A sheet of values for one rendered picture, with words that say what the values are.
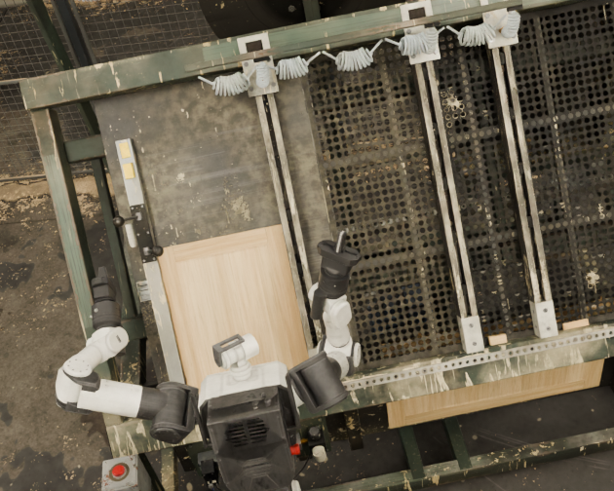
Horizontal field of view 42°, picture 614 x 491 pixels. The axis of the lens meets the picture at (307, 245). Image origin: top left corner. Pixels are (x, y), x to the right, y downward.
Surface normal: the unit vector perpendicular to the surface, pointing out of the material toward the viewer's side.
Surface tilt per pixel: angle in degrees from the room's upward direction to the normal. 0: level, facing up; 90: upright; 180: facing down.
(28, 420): 0
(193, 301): 52
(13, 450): 0
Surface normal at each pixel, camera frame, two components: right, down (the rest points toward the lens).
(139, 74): 0.03, 0.11
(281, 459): 0.13, 0.58
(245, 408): -0.18, -0.91
